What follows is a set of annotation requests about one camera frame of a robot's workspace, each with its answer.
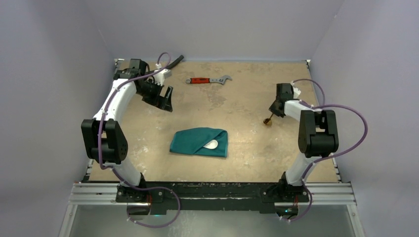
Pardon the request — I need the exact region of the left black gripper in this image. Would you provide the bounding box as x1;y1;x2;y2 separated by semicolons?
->
136;79;172;112

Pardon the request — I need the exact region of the gold metal spoon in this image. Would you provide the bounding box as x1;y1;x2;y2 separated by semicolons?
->
263;113;274;126

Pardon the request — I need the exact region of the teal cloth napkin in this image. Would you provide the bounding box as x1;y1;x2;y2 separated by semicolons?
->
169;127;228;158

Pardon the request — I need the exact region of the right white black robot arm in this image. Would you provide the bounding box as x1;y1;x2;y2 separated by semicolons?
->
269;83;339;201

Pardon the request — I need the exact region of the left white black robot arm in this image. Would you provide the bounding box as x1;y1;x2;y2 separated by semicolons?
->
81;59;173;202

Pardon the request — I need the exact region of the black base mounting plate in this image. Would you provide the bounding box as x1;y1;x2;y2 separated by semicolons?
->
116;181;309;215

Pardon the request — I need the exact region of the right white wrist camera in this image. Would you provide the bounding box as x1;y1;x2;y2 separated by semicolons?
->
291;81;301;99

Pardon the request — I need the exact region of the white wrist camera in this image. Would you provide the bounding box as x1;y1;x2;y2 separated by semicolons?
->
291;81;301;99
153;69;172;86

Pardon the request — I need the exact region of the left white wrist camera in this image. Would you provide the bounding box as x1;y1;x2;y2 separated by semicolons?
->
153;69;172;86

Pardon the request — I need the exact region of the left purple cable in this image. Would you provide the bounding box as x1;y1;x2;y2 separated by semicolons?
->
97;52;181;229

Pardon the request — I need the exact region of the red handled adjustable wrench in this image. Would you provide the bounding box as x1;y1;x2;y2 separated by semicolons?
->
185;75;232;85

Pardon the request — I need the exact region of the aluminium rail frame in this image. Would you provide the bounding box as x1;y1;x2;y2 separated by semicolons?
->
60;61;360;237

